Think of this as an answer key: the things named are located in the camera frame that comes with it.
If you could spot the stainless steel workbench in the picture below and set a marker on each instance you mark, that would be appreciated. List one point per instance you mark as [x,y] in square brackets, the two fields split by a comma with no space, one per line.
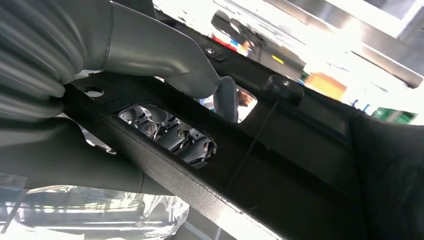
[381,49]

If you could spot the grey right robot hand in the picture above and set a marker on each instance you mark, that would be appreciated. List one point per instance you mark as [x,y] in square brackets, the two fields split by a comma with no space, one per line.
[149,43]

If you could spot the orange box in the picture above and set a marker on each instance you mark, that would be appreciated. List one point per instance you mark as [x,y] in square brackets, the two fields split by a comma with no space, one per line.
[324,86]

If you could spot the green box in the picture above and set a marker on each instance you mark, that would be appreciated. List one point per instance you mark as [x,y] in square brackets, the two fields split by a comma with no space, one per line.
[394,116]

